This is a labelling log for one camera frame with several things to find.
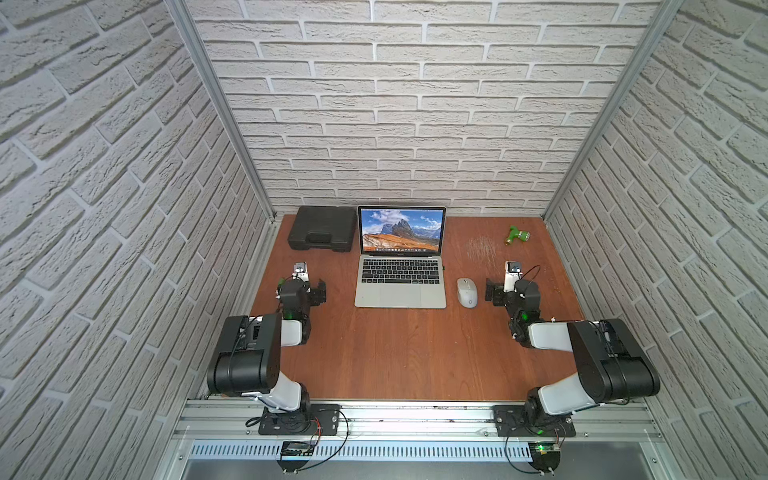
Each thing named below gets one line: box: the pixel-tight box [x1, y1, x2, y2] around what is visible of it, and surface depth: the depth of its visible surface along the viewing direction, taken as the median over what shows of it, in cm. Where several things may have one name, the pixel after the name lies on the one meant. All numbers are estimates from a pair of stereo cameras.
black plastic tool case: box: [288, 206, 357, 252], surface depth 110 cm
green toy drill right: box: [505, 225, 531, 245], surface depth 112 cm
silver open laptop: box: [354, 205, 447, 309], surface depth 102 cm
